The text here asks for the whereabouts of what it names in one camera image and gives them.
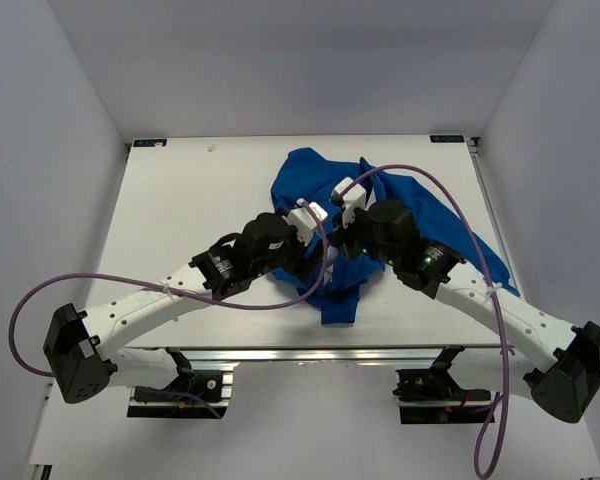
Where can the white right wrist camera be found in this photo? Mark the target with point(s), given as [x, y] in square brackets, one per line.
[348, 196]

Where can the blue left corner label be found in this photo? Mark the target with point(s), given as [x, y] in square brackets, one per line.
[149, 143]

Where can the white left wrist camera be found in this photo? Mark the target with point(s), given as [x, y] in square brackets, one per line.
[306, 218]

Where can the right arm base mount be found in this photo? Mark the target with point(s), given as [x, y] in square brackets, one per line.
[429, 396]

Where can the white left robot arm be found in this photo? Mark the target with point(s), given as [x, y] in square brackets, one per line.
[89, 350]

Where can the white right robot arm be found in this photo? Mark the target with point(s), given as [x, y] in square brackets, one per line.
[556, 364]

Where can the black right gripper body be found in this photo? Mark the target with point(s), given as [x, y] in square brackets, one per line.
[359, 237]

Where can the blue corner label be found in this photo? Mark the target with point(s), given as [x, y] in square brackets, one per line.
[149, 143]
[446, 138]

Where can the blue right corner label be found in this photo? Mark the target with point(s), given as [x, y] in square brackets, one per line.
[446, 138]

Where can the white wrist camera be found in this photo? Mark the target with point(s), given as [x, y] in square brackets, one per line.
[306, 218]
[348, 196]

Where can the aluminium table front rail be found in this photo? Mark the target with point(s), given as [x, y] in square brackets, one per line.
[356, 354]

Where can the blue zip-up jacket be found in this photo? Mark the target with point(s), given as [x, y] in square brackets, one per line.
[307, 175]

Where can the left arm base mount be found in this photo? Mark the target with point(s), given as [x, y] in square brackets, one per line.
[203, 394]

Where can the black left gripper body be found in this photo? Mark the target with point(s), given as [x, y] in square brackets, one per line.
[290, 258]

